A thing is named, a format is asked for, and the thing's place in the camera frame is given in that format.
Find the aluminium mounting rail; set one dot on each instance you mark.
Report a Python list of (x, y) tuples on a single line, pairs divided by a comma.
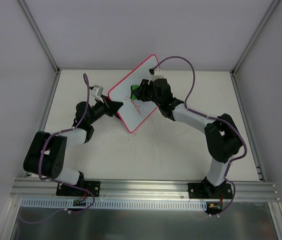
[(147, 190)]

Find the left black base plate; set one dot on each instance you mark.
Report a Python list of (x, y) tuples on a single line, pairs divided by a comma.
[(88, 187)]

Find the white slotted cable duct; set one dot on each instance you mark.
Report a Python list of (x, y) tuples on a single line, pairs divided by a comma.
[(114, 204)]

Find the left aluminium frame post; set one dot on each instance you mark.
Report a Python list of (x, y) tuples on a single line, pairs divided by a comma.
[(39, 36)]

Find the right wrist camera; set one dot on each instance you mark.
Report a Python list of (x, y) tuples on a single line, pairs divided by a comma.
[(155, 73)]

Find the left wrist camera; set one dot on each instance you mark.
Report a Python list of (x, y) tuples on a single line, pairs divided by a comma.
[(96, 92)]

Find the right aluminium frame post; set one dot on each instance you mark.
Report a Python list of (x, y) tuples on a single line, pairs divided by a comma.
[(260, 27)]

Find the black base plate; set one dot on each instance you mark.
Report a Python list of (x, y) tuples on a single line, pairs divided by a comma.
[(200, 191), (88, 187)]

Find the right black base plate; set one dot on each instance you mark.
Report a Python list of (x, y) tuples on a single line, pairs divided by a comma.
[(200, 191)]

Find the green whiteboard eraser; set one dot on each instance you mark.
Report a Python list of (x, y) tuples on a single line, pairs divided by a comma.
[(134, 92)]

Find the pink framed whiteboard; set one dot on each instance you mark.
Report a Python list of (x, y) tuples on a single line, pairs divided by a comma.
[(133, 112)]

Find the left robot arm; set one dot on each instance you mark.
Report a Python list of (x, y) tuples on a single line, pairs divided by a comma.
[(46, 153)]

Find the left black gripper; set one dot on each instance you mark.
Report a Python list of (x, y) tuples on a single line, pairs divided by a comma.
[(108, 108)]

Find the aluminium frame post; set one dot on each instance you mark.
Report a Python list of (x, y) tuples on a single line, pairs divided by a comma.
[(260, 27), (39, 36)]

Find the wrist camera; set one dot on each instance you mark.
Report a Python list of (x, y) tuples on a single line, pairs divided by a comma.
[(96, 92), (155, 73)]

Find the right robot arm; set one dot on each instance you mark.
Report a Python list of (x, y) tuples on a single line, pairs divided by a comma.
[(222, 136)]

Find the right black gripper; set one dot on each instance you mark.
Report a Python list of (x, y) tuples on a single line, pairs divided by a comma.
[(143, 90)]

